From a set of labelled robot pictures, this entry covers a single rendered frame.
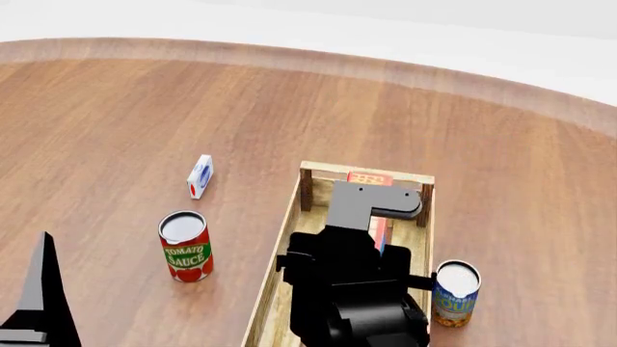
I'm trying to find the red box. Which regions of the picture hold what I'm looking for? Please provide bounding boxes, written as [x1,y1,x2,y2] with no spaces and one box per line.
[346,170,395,256]

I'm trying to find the tomato sauce can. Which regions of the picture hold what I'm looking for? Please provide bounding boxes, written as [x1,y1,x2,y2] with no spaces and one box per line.
[157,209,215,283]

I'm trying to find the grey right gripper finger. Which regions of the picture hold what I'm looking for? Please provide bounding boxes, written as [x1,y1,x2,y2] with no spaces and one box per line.
[328,179,424,231]

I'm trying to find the wooden tray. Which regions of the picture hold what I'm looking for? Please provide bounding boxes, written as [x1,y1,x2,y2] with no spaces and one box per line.
[240,160,436,347]

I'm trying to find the blue alphabet soup can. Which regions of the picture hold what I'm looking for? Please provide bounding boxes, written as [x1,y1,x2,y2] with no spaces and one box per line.
[430,258,483,330]

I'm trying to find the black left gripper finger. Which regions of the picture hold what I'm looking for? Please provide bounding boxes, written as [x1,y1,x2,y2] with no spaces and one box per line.
[15,230,83,347]

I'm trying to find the white and blue butter box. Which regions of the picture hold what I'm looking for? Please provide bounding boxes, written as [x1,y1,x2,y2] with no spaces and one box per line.
[186,153,215,200]

